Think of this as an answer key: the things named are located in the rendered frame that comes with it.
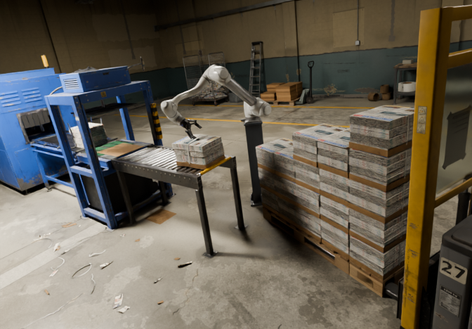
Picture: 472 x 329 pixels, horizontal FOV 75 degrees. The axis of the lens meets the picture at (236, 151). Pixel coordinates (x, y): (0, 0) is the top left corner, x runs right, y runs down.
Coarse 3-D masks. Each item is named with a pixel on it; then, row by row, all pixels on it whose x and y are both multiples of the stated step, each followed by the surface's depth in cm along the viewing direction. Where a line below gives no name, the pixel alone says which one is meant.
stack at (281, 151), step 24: (264, 144) 316; (288, 144) 306; (288, 168) 276; (312, 168) 247; (264, 192) 324; (288, 192) 286; (312, 192) 254; (336, 192) 230; (264, 216) 337; (288, 216) 296; (312, 216) 264; (336, 216) 237; (312, 240) 273; (336, 240) 245; (336, 264) 253
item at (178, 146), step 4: (188, 136) 303; (196, 136) 297; (180, 140) 295; (184, 140) 292; (188, 140) 289; (172, 144) 288; (176, 144) 285; (180, 144) 282; (184, 144) 279; (176, 148) 286; (180, 148) 284; (184, 148) 281; (176, 152) 289; (180, 152) 286; (184, 152) 283; (176, 156) 292; (180, 156) 289; (184, 156) 286; (176, 160) 294; (180, 160) 291; (184, 160) 287
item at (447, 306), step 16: (464, 224) 159; (448, 240) 151; (464, 240) 148; (448, 256) 153; (464, 256) 146; (448, 272) 155; (464, 272) 148; (448, 288) 157; (464, 288) 150; (448, 304) 160; (464, 304) 153; (448, 320) 162; (464, 320) 156
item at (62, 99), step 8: (112, 88) 337; (120, 88) 344; (128, 88) 352; (136, 88) 361; (144, 88) 369; (48, 96) 338; (56, 96) 326; (64, 96) 316; (88, 96) 317; (96, 96) 324; (104, 96) 330; (112, 96) 338; (56, 104) 333; (64, 104) 322
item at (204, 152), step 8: (208, 136) 294; (216, 136) 289; (192, 144) 276; (200, 144) 273; (208, 144) 275; (216, 144) 284; (192, 152) 276; (200, 152) 270; (208, 152) 274; (216, 152) 284; (224, 152) 293; (192, 160) 281; (200, 160) 275; (208, 160) 275
